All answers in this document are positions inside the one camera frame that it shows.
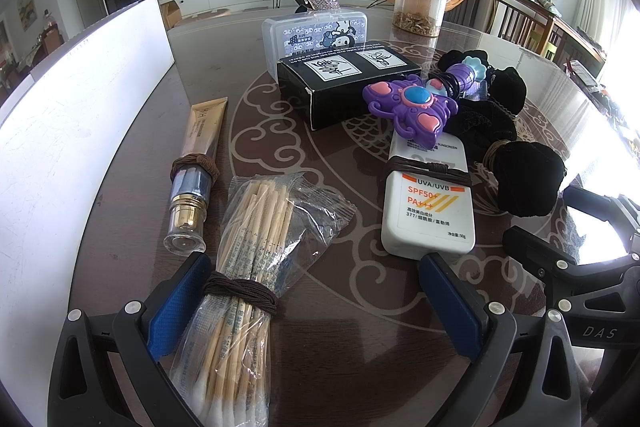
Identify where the black velvet scrunchie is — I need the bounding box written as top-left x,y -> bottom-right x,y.
495,141 -> 567,220

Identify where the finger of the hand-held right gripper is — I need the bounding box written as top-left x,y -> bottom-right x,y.
561,183 -> 640,238
501,226 -> 629,308

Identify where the cardboard box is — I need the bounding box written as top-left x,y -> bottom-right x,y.
160,0 -> 183,30

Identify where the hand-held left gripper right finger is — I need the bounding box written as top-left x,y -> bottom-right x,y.
419,252 -> 603,427

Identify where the wooden chair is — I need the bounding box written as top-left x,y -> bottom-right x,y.
492,0 -> 556,48

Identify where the purple flower toy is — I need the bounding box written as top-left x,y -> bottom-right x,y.
427,56 -> 488,100

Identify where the black box with white labels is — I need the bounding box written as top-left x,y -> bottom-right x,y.
276,39 -> 422,131

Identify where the clear cartoon print plastic box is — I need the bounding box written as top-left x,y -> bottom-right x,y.
262,7 -> 369,72

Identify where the purple butterfly toy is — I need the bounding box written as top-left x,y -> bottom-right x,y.
362,74 -> 461,148

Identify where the black velvet cloth white trim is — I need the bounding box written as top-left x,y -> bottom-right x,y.
434,48 -> 529,164

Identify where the brown hair tie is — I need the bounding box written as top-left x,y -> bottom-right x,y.
202,271 -> 278,315
385,154 -> 473,188
482,141 -> 508,170
170,152 -> 221,188

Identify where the white sunscreen bottle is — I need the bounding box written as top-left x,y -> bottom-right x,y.
381,127 -> 476,258

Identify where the gold cosmetic tube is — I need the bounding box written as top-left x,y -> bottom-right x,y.
162,99 -> 230,255

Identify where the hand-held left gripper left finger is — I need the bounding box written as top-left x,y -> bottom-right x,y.
49,252 -> 213,427

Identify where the cotton swab packet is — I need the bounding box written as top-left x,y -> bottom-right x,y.
167,174 -> 353,427

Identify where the glitter bow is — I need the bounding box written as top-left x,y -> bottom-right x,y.
294,0 -> 346,14

